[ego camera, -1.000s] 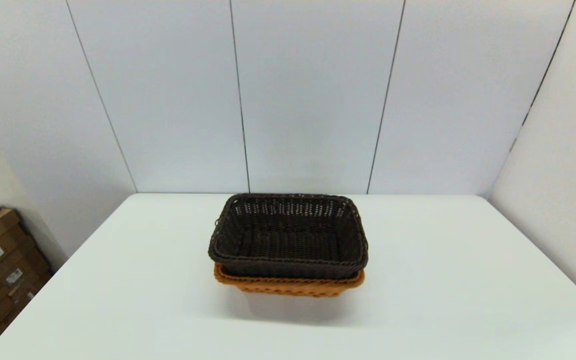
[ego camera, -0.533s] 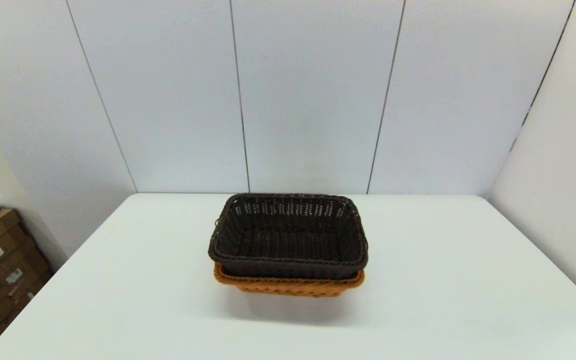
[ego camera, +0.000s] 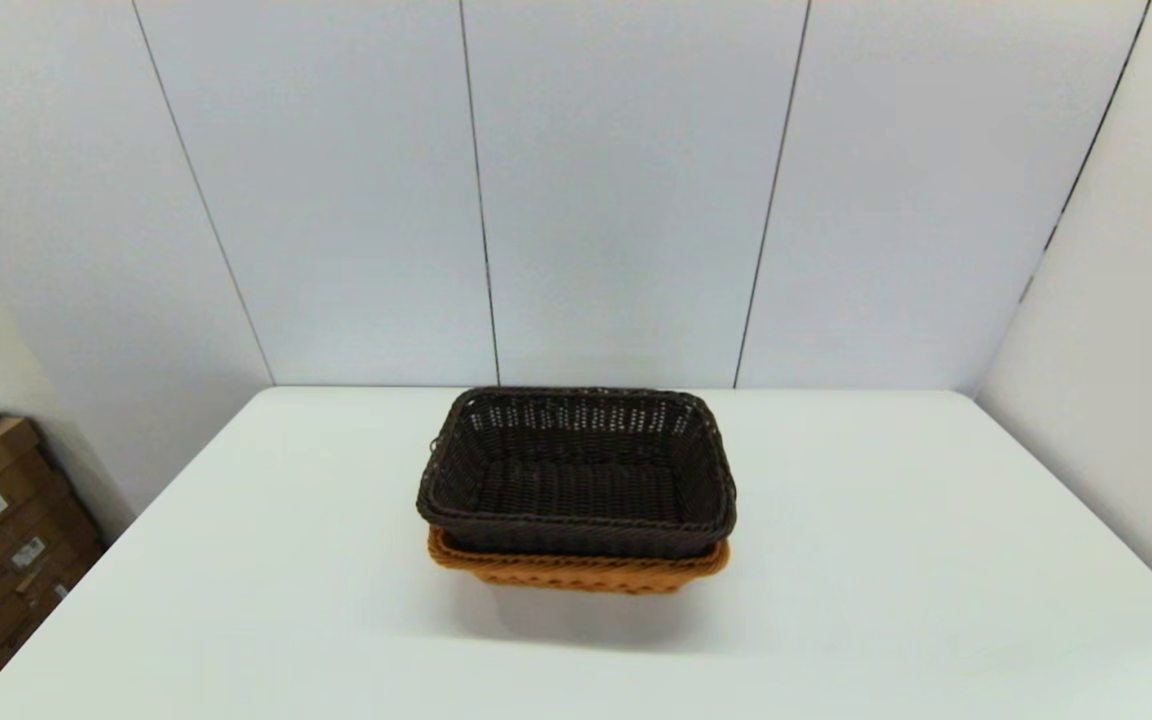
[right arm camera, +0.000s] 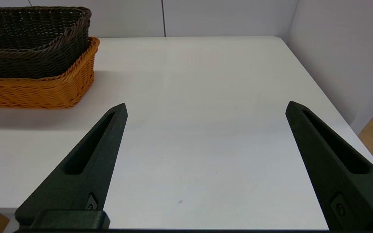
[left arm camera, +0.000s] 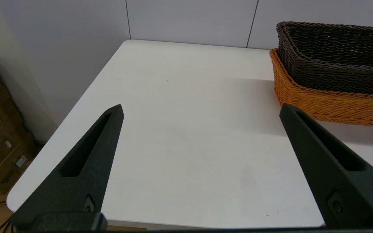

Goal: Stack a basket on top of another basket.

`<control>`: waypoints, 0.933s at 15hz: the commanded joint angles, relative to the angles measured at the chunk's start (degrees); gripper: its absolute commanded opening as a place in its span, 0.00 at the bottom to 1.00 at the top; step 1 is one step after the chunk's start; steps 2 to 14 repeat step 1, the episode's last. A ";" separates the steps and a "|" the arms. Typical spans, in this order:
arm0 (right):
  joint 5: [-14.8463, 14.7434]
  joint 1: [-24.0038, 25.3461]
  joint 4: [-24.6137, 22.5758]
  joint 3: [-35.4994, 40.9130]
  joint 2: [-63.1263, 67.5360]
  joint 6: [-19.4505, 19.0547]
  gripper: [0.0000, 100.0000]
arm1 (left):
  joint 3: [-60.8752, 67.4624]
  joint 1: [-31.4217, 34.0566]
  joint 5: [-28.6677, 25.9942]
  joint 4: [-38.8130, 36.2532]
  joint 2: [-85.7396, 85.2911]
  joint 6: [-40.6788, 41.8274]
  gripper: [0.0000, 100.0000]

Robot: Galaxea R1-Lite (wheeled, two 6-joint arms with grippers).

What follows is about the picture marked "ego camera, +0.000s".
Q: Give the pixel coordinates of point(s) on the dark brown wicker basket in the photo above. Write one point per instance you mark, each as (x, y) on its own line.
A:
(576, 490)

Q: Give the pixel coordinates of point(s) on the orange wicker basket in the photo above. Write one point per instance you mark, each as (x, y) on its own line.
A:
(586, 575)

